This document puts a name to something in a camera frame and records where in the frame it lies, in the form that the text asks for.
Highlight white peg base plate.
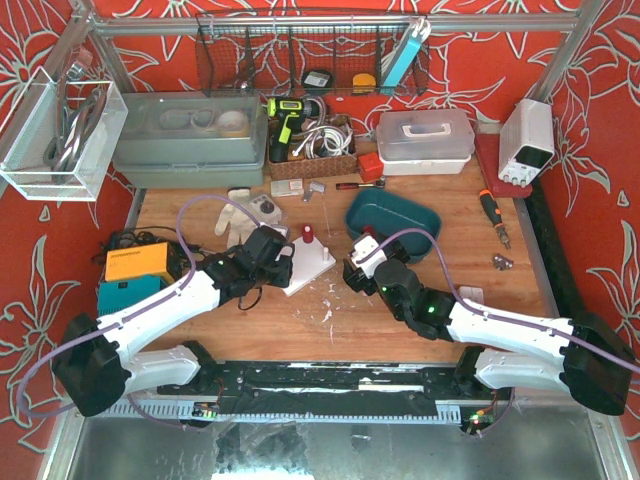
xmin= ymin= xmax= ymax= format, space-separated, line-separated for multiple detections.
xmin=283 ymin=237 xmax=336 ymax=297

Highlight white control box with knob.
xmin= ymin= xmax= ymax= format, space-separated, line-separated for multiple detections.
xmin=248 ymin=194 xmax=282 ymax=225

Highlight white work glove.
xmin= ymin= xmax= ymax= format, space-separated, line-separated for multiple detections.
xmin=214 ymin=188 xmax=256 ymax=249

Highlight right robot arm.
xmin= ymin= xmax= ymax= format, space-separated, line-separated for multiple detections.
xmin=343 ymin=236 xmax=635 ymax=416

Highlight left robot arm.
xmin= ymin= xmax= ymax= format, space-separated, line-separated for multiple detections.
xmin=52 ymin=225 xmax=295 ymax=417

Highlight teal plastic tray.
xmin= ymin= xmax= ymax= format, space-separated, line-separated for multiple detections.
xmin=344 ymin=189 xmax=442 ymax=240

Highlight small white cardboard box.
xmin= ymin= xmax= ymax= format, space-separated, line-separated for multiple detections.
xmin=270 ymin=179 xmax=304 ymax=197

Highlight red small box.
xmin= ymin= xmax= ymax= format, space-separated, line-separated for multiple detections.
xmin=357 ymin=152 xmax=384 ymax=183

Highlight white power adapter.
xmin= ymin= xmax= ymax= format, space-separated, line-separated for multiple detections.
xmin=457 ymin=286 xmax=484 ymax=304

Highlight white plastic toolbox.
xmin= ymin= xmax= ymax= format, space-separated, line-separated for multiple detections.
xmin=376 ymin=109 xmax=475 ymax=176

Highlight yellow electronic box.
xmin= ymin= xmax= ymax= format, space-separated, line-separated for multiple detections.
xmin=105 ymin=242 xmax=183 ymax=284

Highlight small metal parts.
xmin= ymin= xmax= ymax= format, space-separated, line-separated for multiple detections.
xmin=492 ymin=253 xmax=514 ymax=271

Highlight grey plastic storage box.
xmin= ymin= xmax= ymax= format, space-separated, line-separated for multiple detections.
xmin=113 ymin=92 xmax=268 ymax=189

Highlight red pad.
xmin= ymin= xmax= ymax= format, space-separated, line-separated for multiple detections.
xmin=475 ymin=133 xmax=533 ymax=199

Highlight teal electronic box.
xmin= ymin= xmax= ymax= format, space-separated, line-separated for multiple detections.
xmin=97 ymin=275 xmax=167 ymax=316

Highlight yellow tape measure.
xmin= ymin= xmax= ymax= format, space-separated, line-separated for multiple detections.
xmin=352 ymin=73 xmax=377 ymax=96

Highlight white power supply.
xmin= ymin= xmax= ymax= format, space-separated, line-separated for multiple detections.
xmin=498 ymin=99 xmax=554 ymax=188

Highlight blue white device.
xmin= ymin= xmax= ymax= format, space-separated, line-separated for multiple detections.
xmin=380 ymin=17 xmax=432 ymax=95

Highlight clear acrylic bin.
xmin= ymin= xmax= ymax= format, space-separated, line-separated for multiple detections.
xmin=1 ymin=68 xmax=128 ymax=202

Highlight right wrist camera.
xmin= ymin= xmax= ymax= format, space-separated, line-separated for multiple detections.
xmin=347 ymin=234 xmax=388 ymax=279

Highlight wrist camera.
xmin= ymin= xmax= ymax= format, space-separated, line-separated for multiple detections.
xmin=347 ymin=234 xmax=388 ymax=279
xmin=271 ymin=225 xmax=290 ymax=239

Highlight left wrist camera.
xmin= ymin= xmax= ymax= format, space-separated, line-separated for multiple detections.
xmin=271 ymin=225 xmax=290 ymax=239

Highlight red handled ratchet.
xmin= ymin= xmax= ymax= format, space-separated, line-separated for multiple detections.
xmin=335 ymin=179 xmax=386 ymax=190

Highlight metal L bracket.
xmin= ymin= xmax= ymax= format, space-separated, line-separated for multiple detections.
xmin=302 ymin=181 xmax=326 ymax=203

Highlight brown basket with cables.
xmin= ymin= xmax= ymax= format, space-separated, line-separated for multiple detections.
xmin=265 ymin=114 xmax=358 ymax=180

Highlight black mounting base rail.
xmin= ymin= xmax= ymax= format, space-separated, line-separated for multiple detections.
xmin=157 ymin=361 xmax=511 ymax=417

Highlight orange handled screwdriver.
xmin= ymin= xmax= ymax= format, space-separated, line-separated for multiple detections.
xmin=479 ymin=189 xmax=511 ymax=250

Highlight green cordless drill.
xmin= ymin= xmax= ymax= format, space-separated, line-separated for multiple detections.
xmin=266 ymin=97 xmax=320 ymax=163

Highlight black wire basket shelf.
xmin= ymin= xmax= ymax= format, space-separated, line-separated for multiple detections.
xmin=195 ymin=7 xmax=429 ymax=96

